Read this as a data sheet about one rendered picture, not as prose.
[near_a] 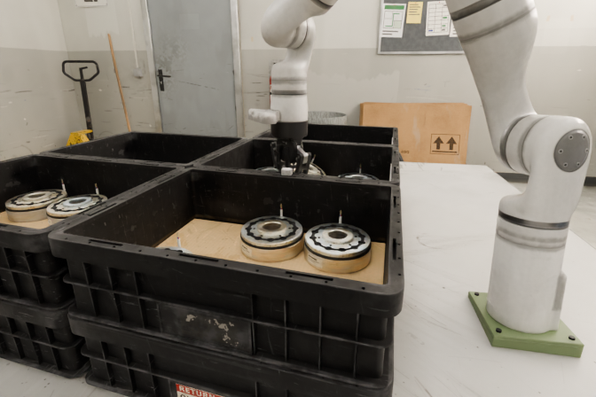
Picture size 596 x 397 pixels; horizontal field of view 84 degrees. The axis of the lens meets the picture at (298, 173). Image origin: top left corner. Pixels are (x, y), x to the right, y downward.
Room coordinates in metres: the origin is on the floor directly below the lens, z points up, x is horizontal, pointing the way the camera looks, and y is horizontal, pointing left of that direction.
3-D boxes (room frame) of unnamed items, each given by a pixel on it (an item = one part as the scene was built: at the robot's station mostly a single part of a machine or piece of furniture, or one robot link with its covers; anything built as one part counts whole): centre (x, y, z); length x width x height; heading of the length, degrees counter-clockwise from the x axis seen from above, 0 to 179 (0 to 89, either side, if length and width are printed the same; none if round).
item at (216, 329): (0.43, 0.06, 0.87); 0.40 x 0.30 x 0.11; 74
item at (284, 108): (0.66, 0.03, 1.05); 0.11 x 0.09 x 0.06; 120
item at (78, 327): (0.43, 0.06, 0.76); 0.40 x 0.30 x 0.12; 74
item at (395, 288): (0.43, 0.06, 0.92); 0.40 x 0.30 x 0.02; 74
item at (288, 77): (0.68, 0.01, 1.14); 0.09 x 0.07 x 0.15; 136
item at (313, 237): (0.47, -0.06, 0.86); 0.10 x 0.10 x 0.01
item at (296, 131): (0.67, 0.02, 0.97); 0.08 x 0.08 x 0.09
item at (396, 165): (0.72, -0.02, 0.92); 0.40 x 0.30 x 0.02; 74
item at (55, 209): (0.60, 0.43, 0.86); 0.10 x 0.10 x 0.01
